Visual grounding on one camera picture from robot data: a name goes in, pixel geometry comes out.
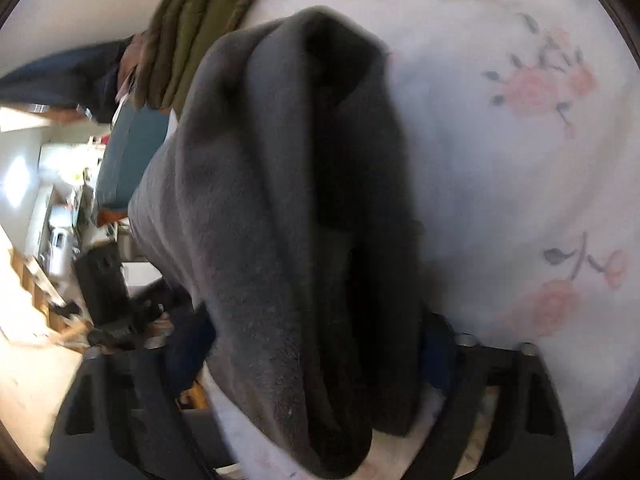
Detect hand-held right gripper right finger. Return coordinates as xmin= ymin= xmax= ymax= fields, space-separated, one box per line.
xmin=400 ymin=312 xmax=576 ymax=480

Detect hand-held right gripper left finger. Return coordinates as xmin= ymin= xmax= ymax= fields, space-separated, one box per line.
xmin=47 ymin=305 xmax=236 ymax=480

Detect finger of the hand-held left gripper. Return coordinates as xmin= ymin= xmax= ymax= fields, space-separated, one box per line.
xmin=127 ymin=294 xmax=170 ymax=327

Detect grey pants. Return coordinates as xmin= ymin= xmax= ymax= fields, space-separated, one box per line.
xmin=127 ymin=5 xmax=427 ymax=480

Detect cream bedside cabinet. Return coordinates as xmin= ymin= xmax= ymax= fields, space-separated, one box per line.
xmin=116 ymin=222 xmax=167 ymax=292

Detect teal padded footboard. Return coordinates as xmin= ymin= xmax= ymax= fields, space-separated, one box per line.
xmin=95 ymin=105 xmax=174 ymax=226

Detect floral white bed sheet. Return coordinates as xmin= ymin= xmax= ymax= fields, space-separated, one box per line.
xmin=215 ymin=0 xmax=632 ymax=480

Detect black hanging garment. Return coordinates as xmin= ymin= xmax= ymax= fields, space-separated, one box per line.
xmin=0 ymin=37 xmax=137 ymax=123

